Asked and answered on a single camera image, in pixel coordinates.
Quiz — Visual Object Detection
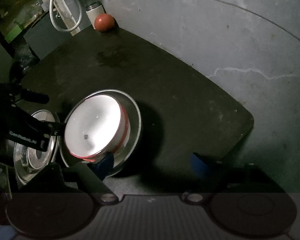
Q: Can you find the steel plate with sticker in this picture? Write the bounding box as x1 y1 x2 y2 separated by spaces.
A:
13 109 61 186

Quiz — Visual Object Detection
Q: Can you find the white bowl red rim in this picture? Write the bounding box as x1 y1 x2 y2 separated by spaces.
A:
64 94 130 161

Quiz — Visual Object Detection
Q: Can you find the deep steel mixing bowl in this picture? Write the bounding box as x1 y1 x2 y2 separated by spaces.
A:
60 89 141 177

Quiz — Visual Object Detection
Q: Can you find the dark grey cabinet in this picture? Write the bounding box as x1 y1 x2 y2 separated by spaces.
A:
24 14 72 60

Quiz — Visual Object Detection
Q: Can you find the green box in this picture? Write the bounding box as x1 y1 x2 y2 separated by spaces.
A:
5 25 23 43

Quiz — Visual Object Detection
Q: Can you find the red ball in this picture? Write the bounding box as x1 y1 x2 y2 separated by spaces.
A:
94 14 115 32

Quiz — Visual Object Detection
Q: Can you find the white thermos flask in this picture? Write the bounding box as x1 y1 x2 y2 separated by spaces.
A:
85 1 106 28

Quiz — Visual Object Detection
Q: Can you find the white looped hose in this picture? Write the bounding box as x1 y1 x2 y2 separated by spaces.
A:
49 0 83 33

